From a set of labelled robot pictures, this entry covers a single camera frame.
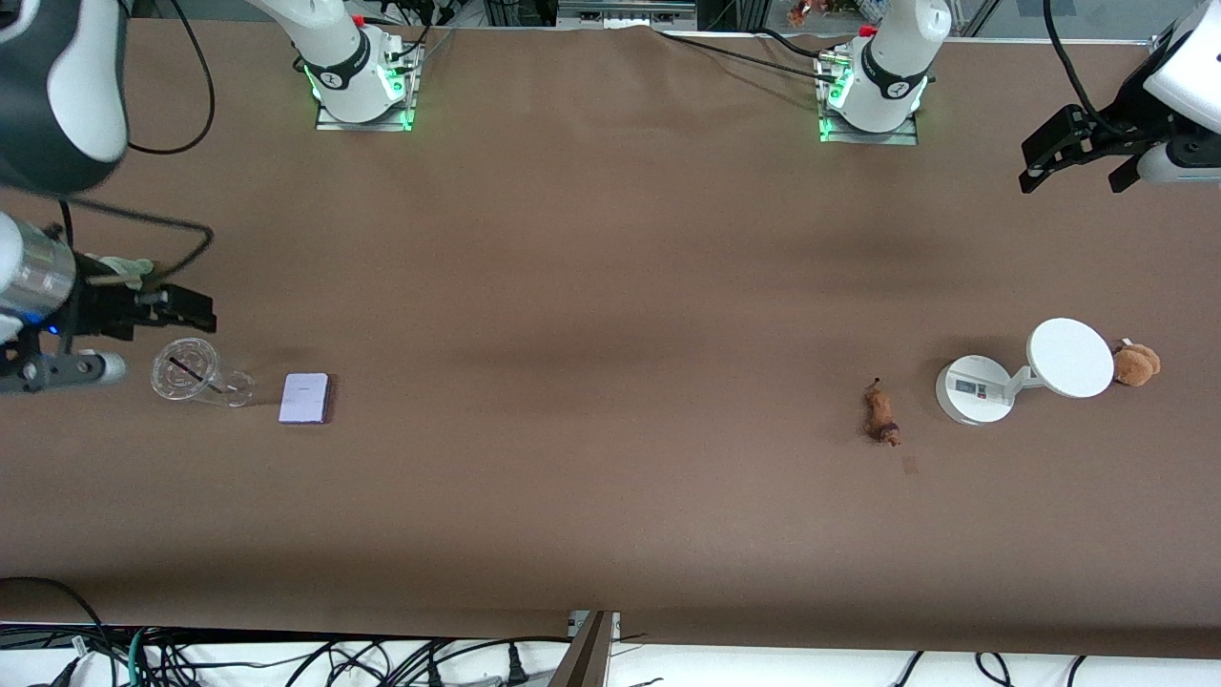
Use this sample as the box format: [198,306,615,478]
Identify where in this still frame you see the brown bear plush toy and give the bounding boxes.
[1111,342,1162,387]

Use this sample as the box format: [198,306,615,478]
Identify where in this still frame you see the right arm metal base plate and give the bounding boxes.
[315,43,422,133]

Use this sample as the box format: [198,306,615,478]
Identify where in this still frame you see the white round desk lamp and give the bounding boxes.
[935,318,1115,426]

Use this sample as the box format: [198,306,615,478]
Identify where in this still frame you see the aluminium frame rail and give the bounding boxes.
[556,0,699,30]

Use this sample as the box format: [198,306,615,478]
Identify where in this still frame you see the grey totoro plush toy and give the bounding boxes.
[98,257,155,291]

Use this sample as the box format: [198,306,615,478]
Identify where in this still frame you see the black base power cable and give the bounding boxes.
[653,27,845,85]

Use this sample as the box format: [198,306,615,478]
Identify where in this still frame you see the clear plastic cup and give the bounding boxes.
[151,338,257,408]

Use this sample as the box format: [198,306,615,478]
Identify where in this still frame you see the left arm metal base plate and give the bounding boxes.
[817,52,920,146]

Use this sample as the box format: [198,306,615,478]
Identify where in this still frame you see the brown lion statue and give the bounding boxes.
[864,378,903,448]

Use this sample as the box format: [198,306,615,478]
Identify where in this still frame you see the aluminium profile post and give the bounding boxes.
[547,611,623,687]

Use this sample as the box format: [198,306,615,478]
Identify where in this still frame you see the black looped floor cable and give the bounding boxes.
[0,576,111,669]

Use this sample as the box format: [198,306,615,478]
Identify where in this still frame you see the lavender flip phone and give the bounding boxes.
[279,373,332,425]

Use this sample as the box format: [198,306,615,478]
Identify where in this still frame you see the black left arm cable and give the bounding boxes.
[1044,0,1128,136]

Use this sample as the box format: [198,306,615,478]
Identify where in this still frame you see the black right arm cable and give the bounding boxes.
[57,0,217,280]

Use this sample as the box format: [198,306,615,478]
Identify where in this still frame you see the black straw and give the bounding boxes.
[168,357,226,394]

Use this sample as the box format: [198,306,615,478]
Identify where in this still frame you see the brown table cover sheet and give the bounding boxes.
[0,19,1221,659]

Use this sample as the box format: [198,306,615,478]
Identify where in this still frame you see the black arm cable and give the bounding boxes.
[57,0,217,280]
[1044,0,1128,136]

